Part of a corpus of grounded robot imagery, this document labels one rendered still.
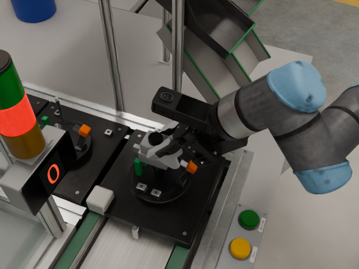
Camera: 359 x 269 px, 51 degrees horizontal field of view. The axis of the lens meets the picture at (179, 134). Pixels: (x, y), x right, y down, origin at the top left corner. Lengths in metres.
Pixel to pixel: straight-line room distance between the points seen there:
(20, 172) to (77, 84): 0.72
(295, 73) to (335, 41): 2.62
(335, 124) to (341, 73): 2.26
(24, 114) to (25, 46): 0.98
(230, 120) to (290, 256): 0.45
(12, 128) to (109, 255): 0.42
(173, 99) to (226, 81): 0.38
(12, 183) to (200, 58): 0.55
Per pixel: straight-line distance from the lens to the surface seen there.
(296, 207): 1.00
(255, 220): 0.83
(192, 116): 0.62
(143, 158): 0.78
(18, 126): 0.52
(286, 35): 3.07
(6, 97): 0.49
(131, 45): 1.40
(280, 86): 0.53
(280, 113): 0.54
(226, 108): 0.58
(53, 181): 0.63
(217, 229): 0.83
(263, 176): 1.03
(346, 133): 0.60
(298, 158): 0.56
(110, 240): 0.86
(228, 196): 0.87
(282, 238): 0.95
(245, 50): 1.11
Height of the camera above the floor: 1.69
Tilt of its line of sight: 50 degrees down
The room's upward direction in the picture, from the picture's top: 1 degrees clockwise
